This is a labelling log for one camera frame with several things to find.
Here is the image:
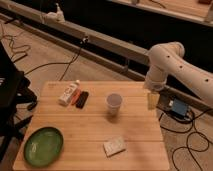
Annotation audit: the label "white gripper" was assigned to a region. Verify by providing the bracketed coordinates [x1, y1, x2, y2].
[144, 75, 166, 110]

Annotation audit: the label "orange marker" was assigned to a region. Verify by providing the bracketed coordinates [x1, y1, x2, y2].
[71, 90, 82, 105]

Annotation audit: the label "green ceramic bowl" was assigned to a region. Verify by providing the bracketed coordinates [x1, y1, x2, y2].
[23, 127, 64, 168]

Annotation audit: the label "black rectangular block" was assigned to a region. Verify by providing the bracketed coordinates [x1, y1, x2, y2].
[76, 91, 89, 109]

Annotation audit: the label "blue electronic box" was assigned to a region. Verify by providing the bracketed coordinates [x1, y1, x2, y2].
[169, 99, 188, 118]

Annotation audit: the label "black office chair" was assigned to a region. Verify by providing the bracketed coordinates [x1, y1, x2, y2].
[0, 41, 37, 162]

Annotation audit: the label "black floor cable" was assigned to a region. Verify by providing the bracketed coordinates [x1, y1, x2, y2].
[23, 35, 90, 82]

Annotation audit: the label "white sponge block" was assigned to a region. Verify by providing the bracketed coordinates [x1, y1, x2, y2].
[103, 136, 126, 157]

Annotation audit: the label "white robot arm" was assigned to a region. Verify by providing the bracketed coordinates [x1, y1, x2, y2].
[144, 42, 213, 108]

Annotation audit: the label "white bottle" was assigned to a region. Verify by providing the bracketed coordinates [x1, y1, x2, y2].
[58, 80, 80, 106]

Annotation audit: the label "black cables at right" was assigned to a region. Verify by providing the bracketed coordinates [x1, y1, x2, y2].
[156, 104, 213, 171]

